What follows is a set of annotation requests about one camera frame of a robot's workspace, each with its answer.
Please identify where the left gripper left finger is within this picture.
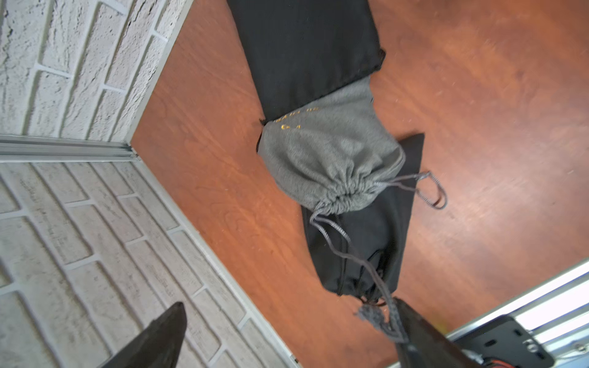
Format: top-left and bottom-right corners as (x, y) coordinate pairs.
(101, 301), (187, 368)

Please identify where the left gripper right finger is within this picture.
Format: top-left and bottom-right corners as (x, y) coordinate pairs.
(394, 298), (483, 368)

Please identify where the black printed drawstring pouch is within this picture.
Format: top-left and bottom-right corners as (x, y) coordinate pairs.
(302, 133), (425, 302)

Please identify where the grey fabric pouch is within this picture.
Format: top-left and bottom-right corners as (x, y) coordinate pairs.
(256, 75), (448, 343)

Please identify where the black fabric pouch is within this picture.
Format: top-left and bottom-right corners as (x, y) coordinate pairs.
(228, 0), (386, 121)

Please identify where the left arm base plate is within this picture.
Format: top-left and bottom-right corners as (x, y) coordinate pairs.
(455, 315), (555, 368)

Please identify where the aluminium rail frame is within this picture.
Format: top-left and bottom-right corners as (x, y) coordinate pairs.
(439, 259), (588, 367)

